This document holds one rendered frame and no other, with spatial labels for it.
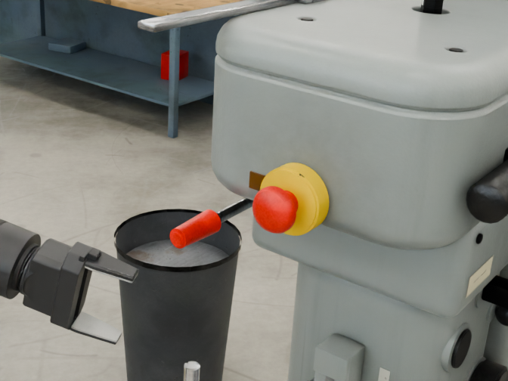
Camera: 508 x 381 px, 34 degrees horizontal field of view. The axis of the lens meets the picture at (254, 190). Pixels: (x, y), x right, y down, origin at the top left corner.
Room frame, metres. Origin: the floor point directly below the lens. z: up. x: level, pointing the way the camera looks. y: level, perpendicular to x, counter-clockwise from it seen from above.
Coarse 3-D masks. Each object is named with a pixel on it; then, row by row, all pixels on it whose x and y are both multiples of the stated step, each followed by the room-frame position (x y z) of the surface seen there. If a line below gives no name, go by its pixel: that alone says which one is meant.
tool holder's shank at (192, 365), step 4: (184, 364) 1.05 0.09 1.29; (188, 364) 1.06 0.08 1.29; (192, 364) 1.06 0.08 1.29; (196, 364) 1.06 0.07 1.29; (184, 368) 1.05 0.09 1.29; (188, 368) 1.05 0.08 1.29; (192, 368) 1.05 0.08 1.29; (196, 368) 1.05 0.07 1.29; (184, 372) 1.05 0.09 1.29; (188, 372) 1.04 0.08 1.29; (192, 372) 1.04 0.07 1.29; (196, 372) 1.04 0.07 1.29; (184, 376) 1.05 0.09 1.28; (188, 376) 1.04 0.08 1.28; (192, 376) 1.04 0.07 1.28; (196, 376) 1.04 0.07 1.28; (184, 380) 1.05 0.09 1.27; (188, 380) 1.04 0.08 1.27; (192, 380) 1.04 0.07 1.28; (196, 380) 1.04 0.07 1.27
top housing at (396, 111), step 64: (384, 0) 0.87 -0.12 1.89; (448, 0) 0.90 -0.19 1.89; (256, 64) 0.69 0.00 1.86; (320, 64) 0.66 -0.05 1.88; (384, 64) 0.63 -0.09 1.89; (448, 64) 0.63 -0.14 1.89; (256, 128) 0.69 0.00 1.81; (320, 128) 0.65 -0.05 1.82; (384, 128) 0.62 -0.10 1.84; (448, 128) 0.61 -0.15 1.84; (256, 192) 0.69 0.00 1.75; (384, 192) 0.62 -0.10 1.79; (448, 192) 0.61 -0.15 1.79
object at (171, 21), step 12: (252, 0) 0.79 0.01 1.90; (264, 0) 0.80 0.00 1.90; (276, 0) 0.80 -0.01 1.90; (288, 0) 0.82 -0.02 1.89; (300, 0) 0.83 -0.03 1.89; (312, 0) 0.84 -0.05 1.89; (324, 0) 0.85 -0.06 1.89; (192, 12) 0.72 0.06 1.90; (204, 12) 0.73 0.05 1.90; (216, 12) 0.73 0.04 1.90; (228, 12) 0.74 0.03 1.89; (240, 12) 0.76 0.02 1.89; (144, 24) 0.68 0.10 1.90; (156, 24) 0.67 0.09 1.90; (168, 24) 0.68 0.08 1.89; (180, 24) 0.69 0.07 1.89
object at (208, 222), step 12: (240, 204) 0.75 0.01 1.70; (204, 216) 0.71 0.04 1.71; (216, 216) 0.71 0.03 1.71; (228, 216) 0.73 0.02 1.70; (180, 228) 0.68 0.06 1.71; (192, 228) 0.69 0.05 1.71; (204, 228) 0.70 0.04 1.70; (216, 228) 0.71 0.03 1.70; (180, 240) 0.67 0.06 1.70; (192, 240) 0.68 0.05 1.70
